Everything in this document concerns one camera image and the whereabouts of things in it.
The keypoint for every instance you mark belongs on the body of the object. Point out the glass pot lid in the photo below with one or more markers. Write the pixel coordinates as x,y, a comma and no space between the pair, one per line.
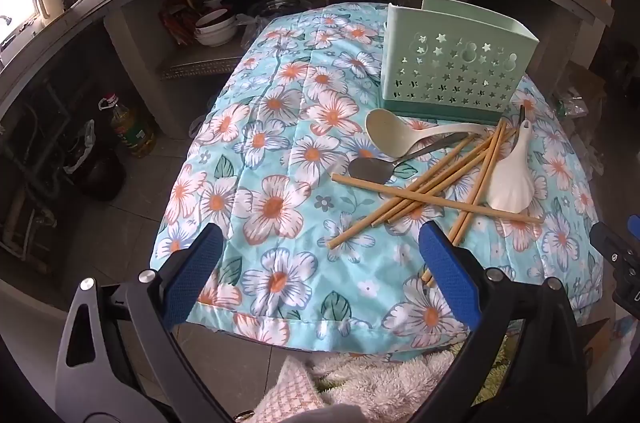
280,5

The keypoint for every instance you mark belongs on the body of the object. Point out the cooking oil bottle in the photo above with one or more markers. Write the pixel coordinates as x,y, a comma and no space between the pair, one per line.
130,128

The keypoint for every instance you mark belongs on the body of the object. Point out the metal pipes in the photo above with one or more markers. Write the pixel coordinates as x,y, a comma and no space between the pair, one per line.
30,153

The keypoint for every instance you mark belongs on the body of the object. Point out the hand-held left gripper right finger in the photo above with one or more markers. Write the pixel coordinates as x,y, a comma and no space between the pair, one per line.
450,273

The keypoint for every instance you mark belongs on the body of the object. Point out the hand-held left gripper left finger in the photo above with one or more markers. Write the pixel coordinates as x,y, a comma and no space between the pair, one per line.
192,273

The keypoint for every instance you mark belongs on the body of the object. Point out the pile of bamboo chopsticks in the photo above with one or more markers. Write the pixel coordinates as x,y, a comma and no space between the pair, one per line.
425,197

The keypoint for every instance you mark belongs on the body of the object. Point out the fluffy white towel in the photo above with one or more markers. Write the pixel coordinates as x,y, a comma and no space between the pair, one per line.
390,383

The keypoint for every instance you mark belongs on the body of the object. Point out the stack of white bowls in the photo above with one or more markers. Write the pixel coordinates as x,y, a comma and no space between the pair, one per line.
215,30

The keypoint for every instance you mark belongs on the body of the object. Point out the red plastic bag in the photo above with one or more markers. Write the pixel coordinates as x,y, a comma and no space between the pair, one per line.
175,23

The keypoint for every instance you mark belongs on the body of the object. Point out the perforated metal tray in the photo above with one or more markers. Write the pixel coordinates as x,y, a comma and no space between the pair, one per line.
200,65

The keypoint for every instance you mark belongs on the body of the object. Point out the floral turquoise blanket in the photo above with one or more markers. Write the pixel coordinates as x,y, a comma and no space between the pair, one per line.
300,103

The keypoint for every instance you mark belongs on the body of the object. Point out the cream mug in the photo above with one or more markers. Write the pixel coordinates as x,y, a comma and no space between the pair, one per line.
47,0

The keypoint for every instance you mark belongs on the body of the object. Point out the clear plastic bag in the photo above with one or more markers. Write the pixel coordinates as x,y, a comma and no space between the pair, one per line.
255,28

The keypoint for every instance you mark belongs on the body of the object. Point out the metal spoon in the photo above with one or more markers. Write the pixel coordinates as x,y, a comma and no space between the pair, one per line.
370,170

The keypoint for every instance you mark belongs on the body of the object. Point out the dark round pot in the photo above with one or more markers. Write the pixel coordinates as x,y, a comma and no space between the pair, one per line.
95,168

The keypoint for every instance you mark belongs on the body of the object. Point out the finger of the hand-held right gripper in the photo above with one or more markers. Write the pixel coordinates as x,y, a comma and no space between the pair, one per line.
627,290
607,240

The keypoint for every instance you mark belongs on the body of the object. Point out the green star-cutout utensil holder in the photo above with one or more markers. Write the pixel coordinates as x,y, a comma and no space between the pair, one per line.
450,73

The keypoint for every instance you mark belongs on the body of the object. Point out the white plastic rice spoon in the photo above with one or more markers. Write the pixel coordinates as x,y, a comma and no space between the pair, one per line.
390,130

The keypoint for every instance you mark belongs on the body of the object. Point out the pink checkered cloth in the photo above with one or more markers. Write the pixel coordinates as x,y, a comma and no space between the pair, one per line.
292,395

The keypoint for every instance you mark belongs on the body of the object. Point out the white ceramic soup spoon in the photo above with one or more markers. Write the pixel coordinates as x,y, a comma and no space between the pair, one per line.
510,183

